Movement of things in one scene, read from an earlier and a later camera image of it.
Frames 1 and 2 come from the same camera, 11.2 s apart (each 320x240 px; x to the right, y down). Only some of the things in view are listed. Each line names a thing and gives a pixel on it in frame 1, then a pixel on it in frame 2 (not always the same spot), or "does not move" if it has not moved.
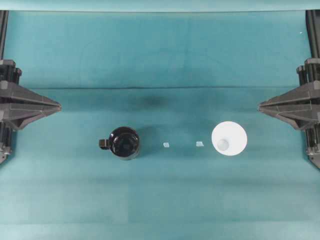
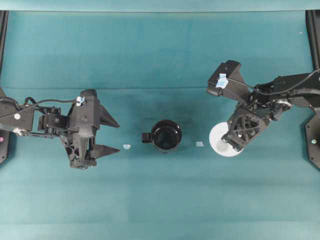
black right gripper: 301,119 -> 267,100
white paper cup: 229,138 does not move
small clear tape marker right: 199,144 does not move
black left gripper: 15,119 -> 85,115
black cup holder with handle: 124,143 -> 166,135
